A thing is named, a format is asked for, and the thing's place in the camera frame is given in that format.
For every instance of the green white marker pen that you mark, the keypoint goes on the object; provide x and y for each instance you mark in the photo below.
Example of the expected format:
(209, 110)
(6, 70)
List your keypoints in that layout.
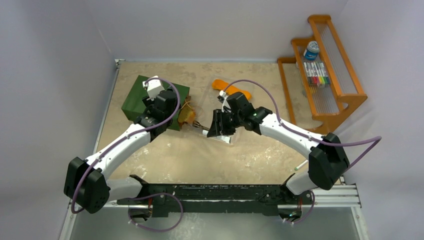
(301, 165)

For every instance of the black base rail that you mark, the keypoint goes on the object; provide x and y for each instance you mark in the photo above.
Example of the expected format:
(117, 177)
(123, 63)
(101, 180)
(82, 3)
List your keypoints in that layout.
(265, 199)

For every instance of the metal tongs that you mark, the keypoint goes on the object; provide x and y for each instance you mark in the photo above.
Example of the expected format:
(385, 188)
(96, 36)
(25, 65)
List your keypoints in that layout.
(205, 130)

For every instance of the aluminium frame rail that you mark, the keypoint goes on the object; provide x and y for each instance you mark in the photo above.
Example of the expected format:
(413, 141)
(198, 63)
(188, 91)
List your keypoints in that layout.
(340, 196)

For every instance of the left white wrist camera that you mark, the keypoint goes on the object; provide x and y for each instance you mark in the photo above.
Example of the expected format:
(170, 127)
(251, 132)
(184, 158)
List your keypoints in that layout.
(153, 87)

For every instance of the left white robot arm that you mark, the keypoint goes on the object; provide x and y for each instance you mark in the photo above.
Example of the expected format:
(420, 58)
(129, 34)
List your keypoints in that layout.
(87, 182)

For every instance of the orange wooden shelf rack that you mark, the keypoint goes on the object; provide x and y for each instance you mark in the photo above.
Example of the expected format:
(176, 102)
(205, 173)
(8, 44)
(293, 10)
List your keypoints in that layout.
(329, 106)

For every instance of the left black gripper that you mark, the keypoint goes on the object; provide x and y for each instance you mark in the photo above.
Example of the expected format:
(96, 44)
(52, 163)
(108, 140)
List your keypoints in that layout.
(149, 103)

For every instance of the coloured marker set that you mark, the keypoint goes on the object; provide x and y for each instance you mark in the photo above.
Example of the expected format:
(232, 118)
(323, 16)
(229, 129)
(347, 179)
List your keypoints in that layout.
(316, 74)

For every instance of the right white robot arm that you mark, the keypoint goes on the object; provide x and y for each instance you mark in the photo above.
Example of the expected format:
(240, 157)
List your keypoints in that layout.
(327, 161)

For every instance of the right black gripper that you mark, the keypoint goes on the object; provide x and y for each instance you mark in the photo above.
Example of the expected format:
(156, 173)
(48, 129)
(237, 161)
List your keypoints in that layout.
(224, 121)

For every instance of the blue white jar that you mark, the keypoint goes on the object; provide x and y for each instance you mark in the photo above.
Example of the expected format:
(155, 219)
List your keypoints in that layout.
(312, 50)

